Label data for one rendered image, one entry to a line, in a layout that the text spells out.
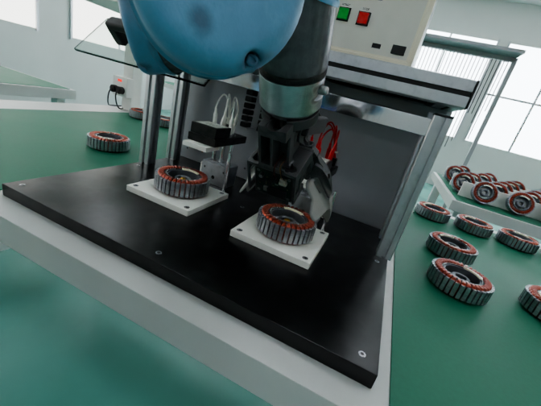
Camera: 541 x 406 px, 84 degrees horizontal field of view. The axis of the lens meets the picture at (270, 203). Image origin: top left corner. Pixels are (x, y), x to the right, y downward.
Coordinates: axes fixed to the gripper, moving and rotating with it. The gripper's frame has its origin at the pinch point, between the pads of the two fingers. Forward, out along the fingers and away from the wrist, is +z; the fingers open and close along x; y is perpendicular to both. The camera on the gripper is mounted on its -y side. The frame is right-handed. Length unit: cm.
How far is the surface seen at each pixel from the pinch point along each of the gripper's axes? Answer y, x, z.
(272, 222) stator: 4.0, -1.0, 1.6
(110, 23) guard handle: 1.3, -28.0, -24.4
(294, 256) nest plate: 7.3, 4.7, 3.5
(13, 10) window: -211, -472, 88
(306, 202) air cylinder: -10.9, 0.2, 10.5
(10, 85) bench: -34, -157, 32
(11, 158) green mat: 12, -61, 4
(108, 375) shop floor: 35, -46, 78
